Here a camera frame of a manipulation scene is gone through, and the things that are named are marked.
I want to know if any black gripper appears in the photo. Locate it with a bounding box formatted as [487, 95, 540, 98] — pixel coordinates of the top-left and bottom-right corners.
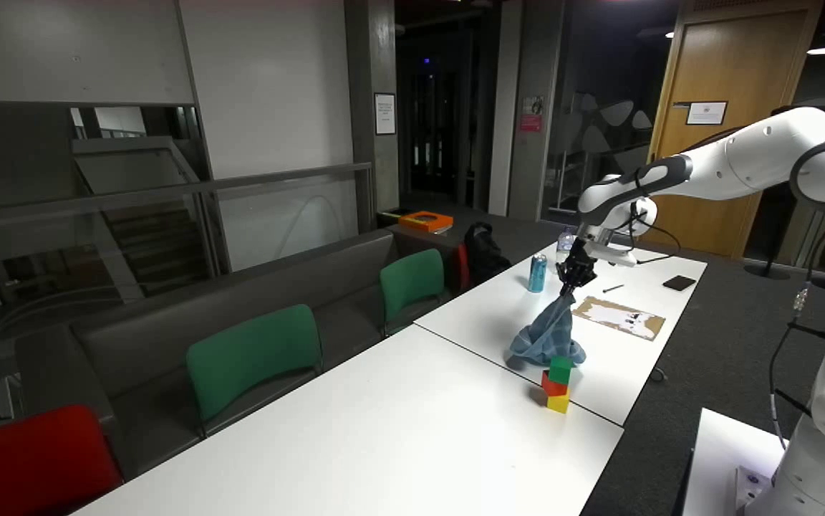
[560, 238, 596, 293]

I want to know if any blue striped cloth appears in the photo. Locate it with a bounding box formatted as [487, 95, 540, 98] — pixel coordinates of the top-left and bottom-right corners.
[504, 289, 588, 369]

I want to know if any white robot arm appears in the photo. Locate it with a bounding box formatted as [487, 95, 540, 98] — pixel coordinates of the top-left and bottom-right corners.
[560, 107, 825, 516]

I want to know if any clear plastic bottle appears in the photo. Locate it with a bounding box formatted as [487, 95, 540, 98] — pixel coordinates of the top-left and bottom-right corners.
[557, 231, 576, 270]

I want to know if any green cube block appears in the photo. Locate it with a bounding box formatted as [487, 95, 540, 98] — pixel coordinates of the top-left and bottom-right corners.
[547, 356, 573, 383]

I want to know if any black red backpack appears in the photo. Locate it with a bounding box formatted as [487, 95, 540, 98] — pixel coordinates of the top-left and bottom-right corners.
[450, 220, 510, 293]

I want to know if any black phone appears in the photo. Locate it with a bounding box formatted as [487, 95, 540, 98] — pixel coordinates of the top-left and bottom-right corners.
[663, 276, 697, 293]

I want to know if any red cube block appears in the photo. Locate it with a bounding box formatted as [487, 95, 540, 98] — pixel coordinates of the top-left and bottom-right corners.
[543, 375, 568, 396]

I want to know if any yellow cube block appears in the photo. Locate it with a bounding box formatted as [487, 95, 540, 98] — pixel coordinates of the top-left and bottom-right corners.
[545, 392, 571, 412]

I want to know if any orange box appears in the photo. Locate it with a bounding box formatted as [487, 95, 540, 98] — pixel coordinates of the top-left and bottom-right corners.
[398, 210, 455, 236]

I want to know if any far green chair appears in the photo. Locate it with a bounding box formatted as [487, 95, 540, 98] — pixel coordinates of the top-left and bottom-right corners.
[378, 250, 447, 323]

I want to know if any green chair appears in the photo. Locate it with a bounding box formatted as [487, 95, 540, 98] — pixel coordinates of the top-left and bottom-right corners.
[378, 250, 447, 323]
[186, 303, 321, 420]

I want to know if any wooden door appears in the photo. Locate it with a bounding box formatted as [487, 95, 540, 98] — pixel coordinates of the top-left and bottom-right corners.
[649, 0, 825, 264]

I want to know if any near green chair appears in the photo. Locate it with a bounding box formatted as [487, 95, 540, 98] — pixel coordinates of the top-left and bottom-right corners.
[186, 303, 321, 420]

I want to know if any grey long sofa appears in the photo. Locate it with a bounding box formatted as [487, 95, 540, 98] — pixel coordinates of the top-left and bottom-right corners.
[16, 230, 429, 475]

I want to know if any red chair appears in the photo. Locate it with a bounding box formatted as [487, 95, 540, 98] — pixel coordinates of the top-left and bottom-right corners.
[0, 403, 120, 516]

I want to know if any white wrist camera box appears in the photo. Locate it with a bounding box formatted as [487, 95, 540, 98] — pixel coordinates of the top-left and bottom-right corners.
[588, 240, 640, 267]

